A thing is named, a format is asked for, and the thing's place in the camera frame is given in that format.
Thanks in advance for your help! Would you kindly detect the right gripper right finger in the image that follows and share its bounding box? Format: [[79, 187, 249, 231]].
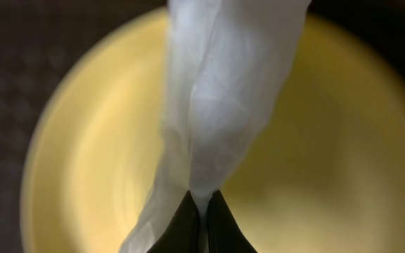
[[207, 190, 257, 253]]

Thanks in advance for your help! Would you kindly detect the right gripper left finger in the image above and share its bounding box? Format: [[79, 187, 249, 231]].
[[147, 191, 200, 253]]

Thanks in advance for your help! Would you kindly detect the white plastic wrapper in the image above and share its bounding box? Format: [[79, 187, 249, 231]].
[[120, 0, 310, 252]]

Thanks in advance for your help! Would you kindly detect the brown serving tray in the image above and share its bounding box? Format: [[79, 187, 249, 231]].
[[0, 0, 405, 252]]

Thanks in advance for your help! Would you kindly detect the yellow plate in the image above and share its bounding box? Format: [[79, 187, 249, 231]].
[[20, 1, 405, 252]]

